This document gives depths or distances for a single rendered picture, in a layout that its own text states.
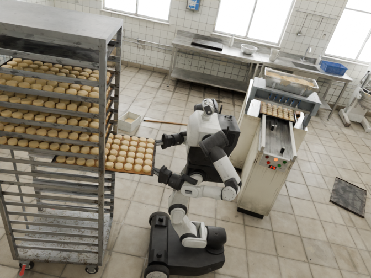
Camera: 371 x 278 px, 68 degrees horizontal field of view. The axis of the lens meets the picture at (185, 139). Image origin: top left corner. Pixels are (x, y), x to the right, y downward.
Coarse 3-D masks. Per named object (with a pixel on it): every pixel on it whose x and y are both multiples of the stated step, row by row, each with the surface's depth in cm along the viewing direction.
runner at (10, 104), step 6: (0, 102) 136; (6, 102) 137; (18, 108) 139; (24, 108) 139; (30, 108) 139; (36, 108) 139; (42, 108) 139; (48, 108) 139; (54, 108) 139; (66, 114) 141; (72, 114) 142; (78, 114) 142; (84, 114) 142; (90, 114) 142; (96, 114) 142
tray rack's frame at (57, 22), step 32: (0, 0) 145; (32, 32) 116; (64, 32) 117; (96, 32) 126; (32, 160) 208; (0, 192) 166; (96, 224) 236; (32, 256) 204; (64, 256) 208; (96, 256) 212
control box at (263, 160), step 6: (264, 156) 251; (270, 156) 249; (276, 156) 249; (264, 162) 254; (270, 162) 252; (276, 162) 251; (282, 162) 249; (288, 162) 247; (276, 168) 254; (282, 168) 252
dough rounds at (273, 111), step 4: (264, 104) 325; (268, 104) 326; (264, 108) 315; (268, 108) 316; (272, 108) 323; (276, 108) 320; (280, 108) 323; (284, 108) 325; (260, 112) 308; (264, 112) 306; (268, 112) 307; (272, 112) 314; (276, 112) 311; (280, 112) 313; (284, 112) 315; (288, 112) 322; (292, 112) 324; (276, 116) 305; (280, 116) 303; (284, 116) 305; (288, 116) 312; (292, 116) 308; (292, 120) 302
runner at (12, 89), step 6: (0, 84) 131; (6, 90) 133; (12, 90) 133; (18, 90) 133; (24, 90) 134; (30, 90) 134; (36, 90) 134; (42, 90) 134; (48, 96) 136; (54, 96) 136; (60, 96) 136; (66, 96) 136; (72, 96) 136; (78, 96) 136; (90, 102) 138; (96, 102) 138
